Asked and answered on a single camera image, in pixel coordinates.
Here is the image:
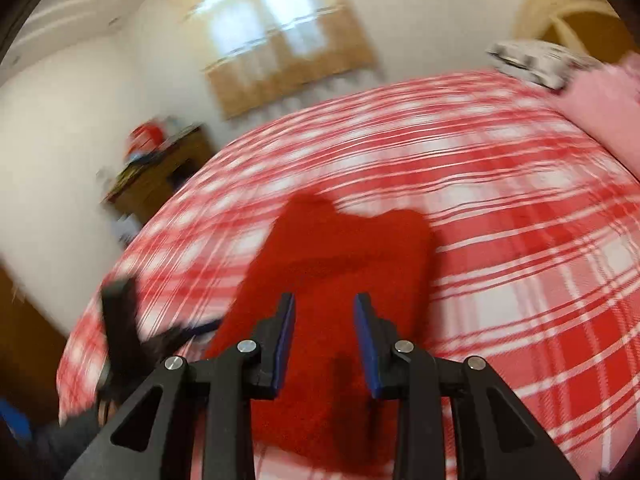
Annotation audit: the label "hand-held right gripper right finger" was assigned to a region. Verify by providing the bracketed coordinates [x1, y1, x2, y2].
[353, 293, 582, 480]

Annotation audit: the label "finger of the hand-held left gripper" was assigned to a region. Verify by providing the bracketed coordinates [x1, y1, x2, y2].
[181, 321, 222, 342]

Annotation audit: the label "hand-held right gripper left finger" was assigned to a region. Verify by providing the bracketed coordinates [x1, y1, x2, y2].
[64, 293, 296, 480]

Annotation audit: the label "red embroidered knit sweater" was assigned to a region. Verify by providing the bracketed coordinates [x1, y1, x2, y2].
[204, 191, 437, 476]

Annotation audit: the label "wooden dresser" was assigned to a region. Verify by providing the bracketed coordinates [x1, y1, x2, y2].
[100, 125, 217, 227]

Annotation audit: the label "red plaid bed sheet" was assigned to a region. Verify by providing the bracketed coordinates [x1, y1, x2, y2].
[56, 70, 640, 480]

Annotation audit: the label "red plastic bag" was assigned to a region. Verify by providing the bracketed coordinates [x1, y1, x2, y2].
[128, 120, 167, 155]

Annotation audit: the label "beige patterned window curtain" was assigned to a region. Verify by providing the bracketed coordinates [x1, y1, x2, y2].
[163, 0, 377, 121]

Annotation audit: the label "grey patterned pillow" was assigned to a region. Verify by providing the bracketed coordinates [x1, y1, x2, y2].
[486, 40, 601, 92]

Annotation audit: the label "pink blanket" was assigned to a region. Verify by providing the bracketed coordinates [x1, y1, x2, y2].
[545, 56, 640, 181]

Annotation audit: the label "cream wooden headboard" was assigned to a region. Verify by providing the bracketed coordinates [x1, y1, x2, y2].
[515, 0, 632, 61]

